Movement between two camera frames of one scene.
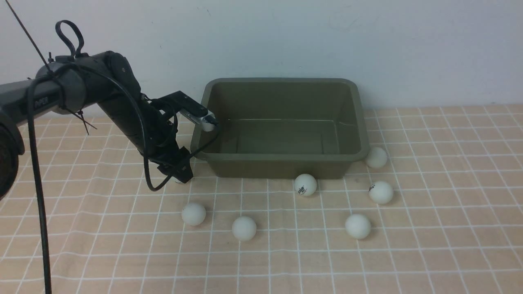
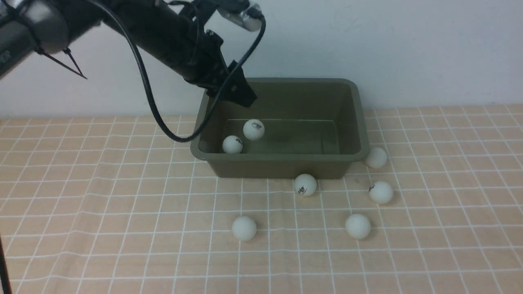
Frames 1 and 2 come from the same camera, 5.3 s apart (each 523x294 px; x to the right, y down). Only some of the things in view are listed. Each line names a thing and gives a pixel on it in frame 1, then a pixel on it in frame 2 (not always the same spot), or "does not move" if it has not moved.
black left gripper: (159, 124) to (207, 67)
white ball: (193, 214) to (253, 129)
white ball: (357, 226) does not move
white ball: (244, 228) does not move
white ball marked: (381, 192) does not move
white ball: (376, 157) does not move
